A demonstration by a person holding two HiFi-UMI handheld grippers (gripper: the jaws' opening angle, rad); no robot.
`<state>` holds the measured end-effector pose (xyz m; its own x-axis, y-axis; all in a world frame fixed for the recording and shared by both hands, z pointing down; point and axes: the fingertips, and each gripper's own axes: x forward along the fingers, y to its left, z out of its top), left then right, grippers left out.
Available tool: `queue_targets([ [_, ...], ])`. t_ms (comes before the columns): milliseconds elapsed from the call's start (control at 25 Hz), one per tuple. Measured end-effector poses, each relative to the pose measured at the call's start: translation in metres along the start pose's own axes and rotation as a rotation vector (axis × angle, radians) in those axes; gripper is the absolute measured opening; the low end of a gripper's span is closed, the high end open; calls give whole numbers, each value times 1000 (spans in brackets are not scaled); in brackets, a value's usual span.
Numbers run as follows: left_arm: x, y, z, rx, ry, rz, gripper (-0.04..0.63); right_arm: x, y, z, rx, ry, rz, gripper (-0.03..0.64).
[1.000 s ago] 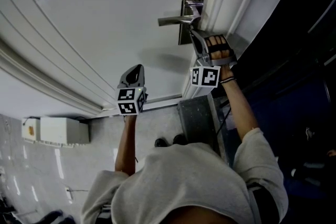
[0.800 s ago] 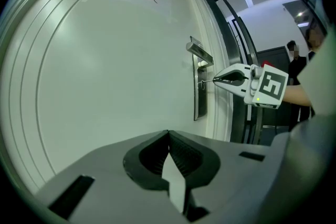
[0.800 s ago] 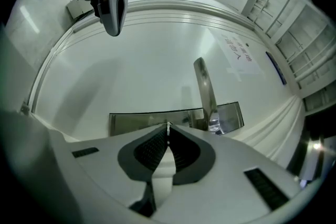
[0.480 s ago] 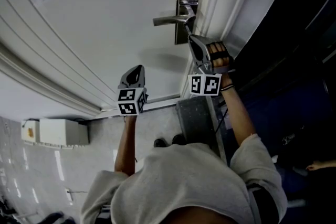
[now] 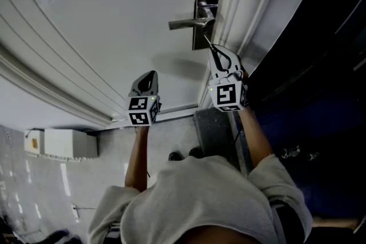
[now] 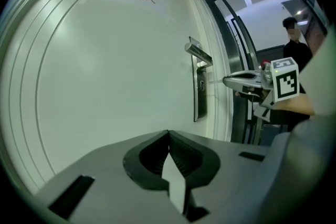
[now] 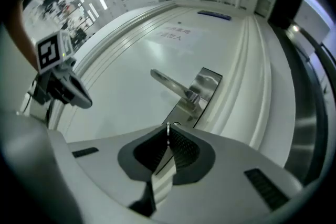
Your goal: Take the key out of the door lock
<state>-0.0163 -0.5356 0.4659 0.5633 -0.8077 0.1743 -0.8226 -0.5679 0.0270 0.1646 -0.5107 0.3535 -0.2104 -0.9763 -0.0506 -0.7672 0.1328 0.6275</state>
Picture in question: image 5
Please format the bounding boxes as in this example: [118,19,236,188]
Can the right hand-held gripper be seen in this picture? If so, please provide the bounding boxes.
[207,43,249,113]

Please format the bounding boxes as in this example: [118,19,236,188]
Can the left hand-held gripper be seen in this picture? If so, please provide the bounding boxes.
[127,70,162,127]

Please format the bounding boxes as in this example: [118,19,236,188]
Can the small metal key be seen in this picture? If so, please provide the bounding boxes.
[201,26,214,47]

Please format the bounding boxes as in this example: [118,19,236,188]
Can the person's right forearm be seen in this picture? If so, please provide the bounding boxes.
[237,105,276,174]

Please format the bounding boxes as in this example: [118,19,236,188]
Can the person's left forearm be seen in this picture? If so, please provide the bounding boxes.
[124,124,152,193]

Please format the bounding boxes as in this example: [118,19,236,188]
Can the white panelled door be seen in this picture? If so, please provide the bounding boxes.
[0,0,289,127]

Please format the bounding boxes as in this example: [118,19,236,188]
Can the dark grey floor mat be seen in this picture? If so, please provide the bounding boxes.
[192,107,247,177]

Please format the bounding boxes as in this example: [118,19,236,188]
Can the person's black right shoe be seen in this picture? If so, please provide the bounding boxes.
[188,147,205,159]

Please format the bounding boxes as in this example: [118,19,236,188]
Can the white box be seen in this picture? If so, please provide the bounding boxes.
[23,128,100,163]

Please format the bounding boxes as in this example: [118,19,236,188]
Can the person's grey shirt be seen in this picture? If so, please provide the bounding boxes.
[87,154,314,244]

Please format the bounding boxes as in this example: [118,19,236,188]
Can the silver door handle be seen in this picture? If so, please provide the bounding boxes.
[168,1,219,31]

